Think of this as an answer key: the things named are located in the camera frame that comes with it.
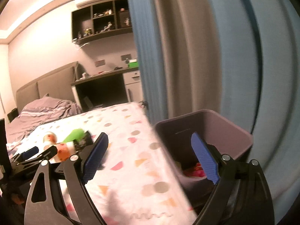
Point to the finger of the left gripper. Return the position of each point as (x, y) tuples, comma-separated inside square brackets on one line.
[(25, 155), (45, 155)]

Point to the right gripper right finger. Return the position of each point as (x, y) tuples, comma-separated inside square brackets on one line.
[(205, 158)]

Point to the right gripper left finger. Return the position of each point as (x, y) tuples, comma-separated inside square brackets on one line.
[(92, 156)]

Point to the black plastic bag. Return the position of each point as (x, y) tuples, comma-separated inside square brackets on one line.
[(86, 140)]

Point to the purple trash bin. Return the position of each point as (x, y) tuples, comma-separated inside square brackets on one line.
[(175, 135)]

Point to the grey striped duvet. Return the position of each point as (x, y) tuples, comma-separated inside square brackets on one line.
[(36, 113)]

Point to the black nightstand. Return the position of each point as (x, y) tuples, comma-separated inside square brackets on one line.
[(13, 114)]

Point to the patterned white table cloth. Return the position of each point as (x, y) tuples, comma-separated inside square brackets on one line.
[(135, 183)]

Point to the grey upholstered headboard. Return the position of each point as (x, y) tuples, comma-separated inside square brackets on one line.
[(56, 84)]

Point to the dark top desk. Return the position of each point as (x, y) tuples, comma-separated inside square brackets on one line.
[(102, 90)]

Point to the white mug on desk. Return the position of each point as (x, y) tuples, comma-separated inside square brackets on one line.
[(84, 75)]

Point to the white drawer cabinet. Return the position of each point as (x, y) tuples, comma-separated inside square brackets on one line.
[(133, 86)]

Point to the green box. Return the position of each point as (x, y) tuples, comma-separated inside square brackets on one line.
[(133, 63)]

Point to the grey curtain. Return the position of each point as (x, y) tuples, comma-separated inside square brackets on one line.
[(191, 54)]

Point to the blue curtain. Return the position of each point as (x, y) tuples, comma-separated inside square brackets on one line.
[(259, 51)]

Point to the dark wall shelf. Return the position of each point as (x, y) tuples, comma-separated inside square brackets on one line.
[(100, 20)]

